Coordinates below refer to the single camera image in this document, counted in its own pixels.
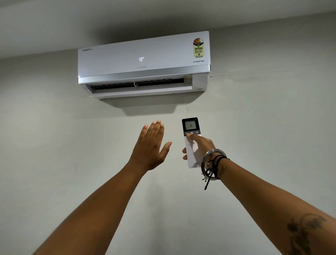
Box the black thread wristband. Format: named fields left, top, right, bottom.
left=202, top=155, right=230, bottom=191

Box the person's right hand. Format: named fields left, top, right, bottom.
left=182, top=133, right=216, bottom=160

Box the energy rating sticker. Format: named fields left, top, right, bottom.
left=193, top=38, right=204, bottom=58

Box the person's right forearm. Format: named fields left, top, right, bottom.
left=217, top=159, right=336, bottom=255

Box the person's left hand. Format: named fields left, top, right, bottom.
left=128, top=120, right=173, bottom=172

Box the silver metal bangle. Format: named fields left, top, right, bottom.
left=201, top=149, right=227, bottom=181

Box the white air conditioner remote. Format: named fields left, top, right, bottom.
left=182, top=117, right=204, bottom=169

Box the white wall air conditioner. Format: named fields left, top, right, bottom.
left=78, top=31, right=211, bottom=99

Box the person's left forearm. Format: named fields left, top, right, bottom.
left=33, top=162, right=147, bottom=255

